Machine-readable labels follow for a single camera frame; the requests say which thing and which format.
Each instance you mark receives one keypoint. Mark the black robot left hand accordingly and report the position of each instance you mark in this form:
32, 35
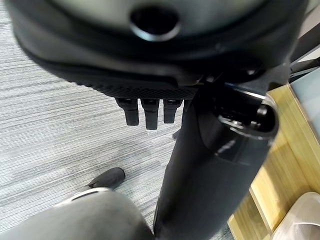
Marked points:
160, 62

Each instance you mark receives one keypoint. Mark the dark robot foot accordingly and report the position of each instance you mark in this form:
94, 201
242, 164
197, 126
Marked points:
108, 177

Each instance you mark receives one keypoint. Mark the silver robot leg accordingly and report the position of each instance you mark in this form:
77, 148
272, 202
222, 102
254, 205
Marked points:
82, 217

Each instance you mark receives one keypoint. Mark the grey slipper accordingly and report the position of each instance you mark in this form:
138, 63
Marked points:
300, 220

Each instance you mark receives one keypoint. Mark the black metal furniture frame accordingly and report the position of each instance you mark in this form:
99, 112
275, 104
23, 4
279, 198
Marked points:
306, 63

